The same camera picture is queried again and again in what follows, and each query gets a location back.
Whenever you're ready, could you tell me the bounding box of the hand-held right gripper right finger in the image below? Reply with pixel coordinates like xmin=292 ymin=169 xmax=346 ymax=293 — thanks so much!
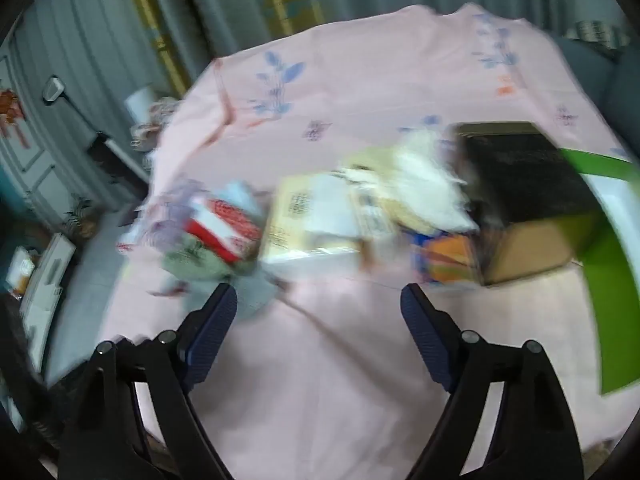
xmin=400 ymin=282 xmax=586 ymax=480

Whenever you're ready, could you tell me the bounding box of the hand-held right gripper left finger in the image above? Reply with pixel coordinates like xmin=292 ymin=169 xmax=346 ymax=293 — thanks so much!
xmin=57 ymin=282 xmax=238 ymax=480

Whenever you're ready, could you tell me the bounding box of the blue floral tissue pack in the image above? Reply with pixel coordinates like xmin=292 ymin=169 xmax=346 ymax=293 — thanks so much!
xmin=410 ymin=230 xmax=483 ymax=286

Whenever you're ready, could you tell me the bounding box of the red white patterned packet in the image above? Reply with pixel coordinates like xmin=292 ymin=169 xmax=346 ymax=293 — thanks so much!
xmin=182 ymin=195 xmax=266 ymax=263

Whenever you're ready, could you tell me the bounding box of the cream fluffy towel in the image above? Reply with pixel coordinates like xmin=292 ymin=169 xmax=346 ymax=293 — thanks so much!
xmin=340 ymin=127 xmax=476 ymax=233

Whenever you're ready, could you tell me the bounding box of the yellow plastic packet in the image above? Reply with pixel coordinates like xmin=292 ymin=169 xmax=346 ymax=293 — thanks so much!
xmin=262 ymin=172 xmax=401 ymax=263

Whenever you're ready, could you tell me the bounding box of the green cardboard box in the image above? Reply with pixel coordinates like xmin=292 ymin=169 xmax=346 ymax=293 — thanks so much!
xmin=557 ymin=147 xmax=640 ymax=396

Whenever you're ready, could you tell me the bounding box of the white cabinet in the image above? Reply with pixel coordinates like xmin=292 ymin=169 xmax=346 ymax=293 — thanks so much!
xmin=20 ymin=232 xmax=78 ymax=361

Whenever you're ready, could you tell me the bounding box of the potted plant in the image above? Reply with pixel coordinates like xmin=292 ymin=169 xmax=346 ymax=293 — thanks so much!
xmin=62 ymin=195 xmax=101 ymax=238

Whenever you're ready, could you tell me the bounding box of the black box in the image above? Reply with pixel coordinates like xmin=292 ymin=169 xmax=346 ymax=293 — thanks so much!
xmin=452 ymin=121 xmax=601 ymax=286

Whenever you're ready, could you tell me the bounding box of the black side table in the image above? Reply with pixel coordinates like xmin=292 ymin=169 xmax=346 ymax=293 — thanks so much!
xmin=87 ymin=132 xmax=151 ymax=196

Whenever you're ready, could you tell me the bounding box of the orange yellow box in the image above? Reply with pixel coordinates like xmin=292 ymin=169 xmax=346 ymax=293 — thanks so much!
xmin=6 ymin=247 xmax=37 ymax=297

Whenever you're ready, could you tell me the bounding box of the floral patterned cloth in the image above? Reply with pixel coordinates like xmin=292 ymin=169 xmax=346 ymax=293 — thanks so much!
xmin=132 ymin=100 xmax=176 ymax=151

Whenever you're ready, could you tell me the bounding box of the white lampshade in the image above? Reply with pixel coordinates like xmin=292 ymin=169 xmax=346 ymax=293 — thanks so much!
xmin=125 ymin=85 xmax=156 ymax=123

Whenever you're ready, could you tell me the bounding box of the pink printed bedsheet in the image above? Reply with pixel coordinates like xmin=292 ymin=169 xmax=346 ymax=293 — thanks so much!
xmin=95 ymin=4 xmax=631 ymax=480

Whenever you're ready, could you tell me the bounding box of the floor lamp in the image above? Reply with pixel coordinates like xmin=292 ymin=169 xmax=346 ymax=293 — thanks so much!
xmin=41 ymin=75 xmax=108 ymax=146

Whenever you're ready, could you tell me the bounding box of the grey sofa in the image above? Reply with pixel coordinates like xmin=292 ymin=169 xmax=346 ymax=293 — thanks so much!
xmin=555 ymin=35 xmax=640 ymax=151

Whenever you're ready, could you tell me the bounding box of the striped pillow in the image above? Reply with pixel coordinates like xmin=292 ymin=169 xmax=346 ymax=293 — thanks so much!
xmin=570 ymin=20 xmax=631 ymax=51

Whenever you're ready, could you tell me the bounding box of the red wall ornament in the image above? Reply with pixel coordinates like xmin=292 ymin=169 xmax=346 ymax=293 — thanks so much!
xmin=0 ymin=87 xmax=26 ymax=148

